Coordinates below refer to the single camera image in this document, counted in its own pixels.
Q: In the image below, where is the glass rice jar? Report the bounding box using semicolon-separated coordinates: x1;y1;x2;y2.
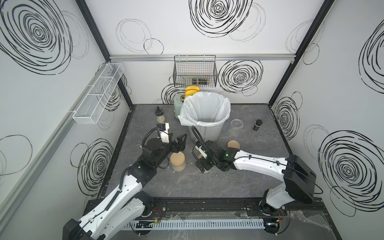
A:
229;119;244;137

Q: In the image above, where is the rice jar tan lid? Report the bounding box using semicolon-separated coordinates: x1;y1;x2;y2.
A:
170;152;186;172
199;154;210;174

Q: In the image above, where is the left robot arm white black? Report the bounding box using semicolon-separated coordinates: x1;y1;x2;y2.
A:
62;134;187;240

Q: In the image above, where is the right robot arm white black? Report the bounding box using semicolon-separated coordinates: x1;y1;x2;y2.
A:
194;141;317;216

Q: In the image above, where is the small bottle black pump top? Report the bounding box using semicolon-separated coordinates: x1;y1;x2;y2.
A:
155;106;166;124

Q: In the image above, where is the metal mesh trash bin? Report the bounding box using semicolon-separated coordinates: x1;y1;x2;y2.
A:
194;118;226;142

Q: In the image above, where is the white plastic bin liner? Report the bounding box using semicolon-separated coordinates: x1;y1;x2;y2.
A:
178;92;231;127

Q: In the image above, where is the mint green toaster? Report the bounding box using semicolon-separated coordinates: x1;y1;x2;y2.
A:
173;94;185;119

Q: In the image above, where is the yellow toast slice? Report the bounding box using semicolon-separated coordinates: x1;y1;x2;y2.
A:
186;86;200;92
185;89;200;99

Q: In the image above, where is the dark bottle in basket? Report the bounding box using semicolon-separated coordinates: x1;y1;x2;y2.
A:
192;79;210;86

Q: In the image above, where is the small dark spice bottle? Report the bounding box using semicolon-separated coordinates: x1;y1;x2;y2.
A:
252;119;263;132

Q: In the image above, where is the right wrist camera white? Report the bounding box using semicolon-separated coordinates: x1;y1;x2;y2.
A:
195;143;208;159

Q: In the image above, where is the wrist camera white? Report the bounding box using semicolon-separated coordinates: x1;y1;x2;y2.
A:
195;143;208;159
157;123;170;144

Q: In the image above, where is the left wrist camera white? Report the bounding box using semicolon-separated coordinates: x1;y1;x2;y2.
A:
157;123;170;144

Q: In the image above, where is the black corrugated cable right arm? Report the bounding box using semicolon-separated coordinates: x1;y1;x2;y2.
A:
190;125;223;172

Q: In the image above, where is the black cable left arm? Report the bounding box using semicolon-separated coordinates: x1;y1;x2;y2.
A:
140;127;160;148

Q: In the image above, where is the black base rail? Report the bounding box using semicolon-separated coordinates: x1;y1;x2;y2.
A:
86;196;325;219

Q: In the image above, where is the white slotted cable duct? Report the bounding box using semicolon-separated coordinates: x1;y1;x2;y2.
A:
122;219;265;231

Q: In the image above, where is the black wire wall basket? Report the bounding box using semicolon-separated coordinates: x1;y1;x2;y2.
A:
173;60;218;88

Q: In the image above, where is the white mesh wall shelf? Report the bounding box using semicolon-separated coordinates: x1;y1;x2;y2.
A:
73;63;124;125

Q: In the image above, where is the aluminium wall rail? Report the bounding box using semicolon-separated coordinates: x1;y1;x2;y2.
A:
110;54;296;62

